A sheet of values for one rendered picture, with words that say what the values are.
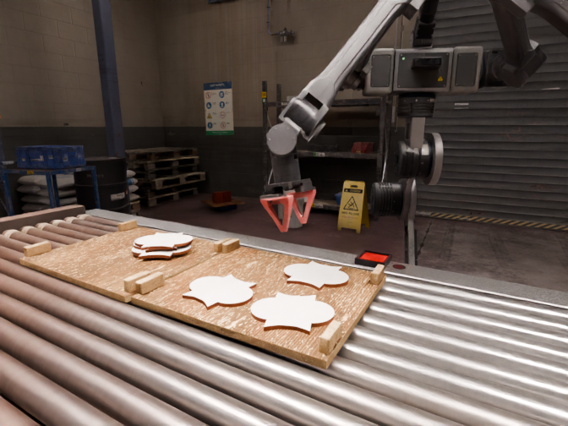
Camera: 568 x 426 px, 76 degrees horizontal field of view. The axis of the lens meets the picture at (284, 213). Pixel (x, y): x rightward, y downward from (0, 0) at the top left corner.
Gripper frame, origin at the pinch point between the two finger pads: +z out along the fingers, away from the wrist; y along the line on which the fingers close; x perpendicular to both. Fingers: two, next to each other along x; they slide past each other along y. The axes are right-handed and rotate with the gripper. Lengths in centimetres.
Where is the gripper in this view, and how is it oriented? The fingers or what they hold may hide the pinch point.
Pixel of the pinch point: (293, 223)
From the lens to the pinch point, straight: 78.4
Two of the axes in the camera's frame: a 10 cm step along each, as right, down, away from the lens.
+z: 1.4, 9.8, 1.0
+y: 4.6, -1.6, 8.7
